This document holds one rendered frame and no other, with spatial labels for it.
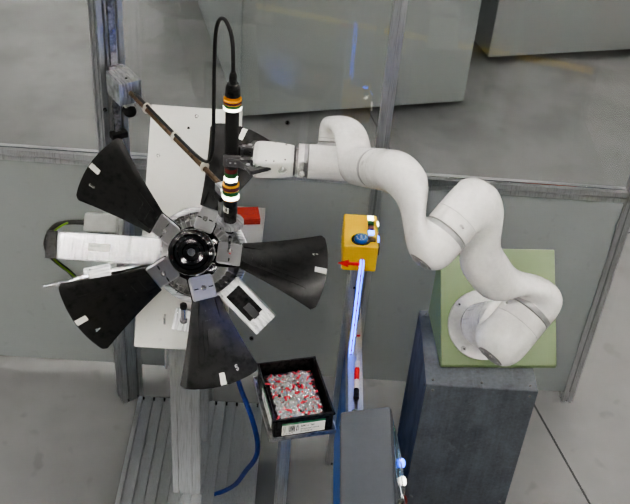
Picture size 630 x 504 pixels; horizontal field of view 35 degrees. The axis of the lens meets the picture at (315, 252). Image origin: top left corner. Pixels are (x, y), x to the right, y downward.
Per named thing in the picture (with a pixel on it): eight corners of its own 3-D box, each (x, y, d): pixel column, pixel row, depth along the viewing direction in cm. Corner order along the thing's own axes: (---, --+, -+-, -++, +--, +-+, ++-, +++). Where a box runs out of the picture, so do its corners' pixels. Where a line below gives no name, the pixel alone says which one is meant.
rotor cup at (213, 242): (162, 233, 265) (156, 231, 252) (215, 220, 266) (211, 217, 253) (175, 286, 265) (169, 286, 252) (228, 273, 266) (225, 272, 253)
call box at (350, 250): (340, 240, 304) (343, 212, 297) (373, 242, 304) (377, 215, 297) (340, 273, 291) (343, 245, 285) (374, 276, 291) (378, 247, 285)
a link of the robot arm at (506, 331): (533, 319, 252) (565, 314, 229) (487, 375, 250) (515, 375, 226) (497, 288, 252) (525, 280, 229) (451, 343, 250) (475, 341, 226)
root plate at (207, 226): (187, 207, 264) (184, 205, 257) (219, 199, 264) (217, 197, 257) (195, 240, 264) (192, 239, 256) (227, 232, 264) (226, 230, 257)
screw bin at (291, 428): (255, 380, 276) (256, 362, 272) (313, 373, 280) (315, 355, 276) (272, 439, 260) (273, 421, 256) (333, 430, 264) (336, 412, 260)
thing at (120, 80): (105, 92, 292) (103, 66, 287) (126, 87, 295) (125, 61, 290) (120, 108, 286) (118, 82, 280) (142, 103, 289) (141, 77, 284)
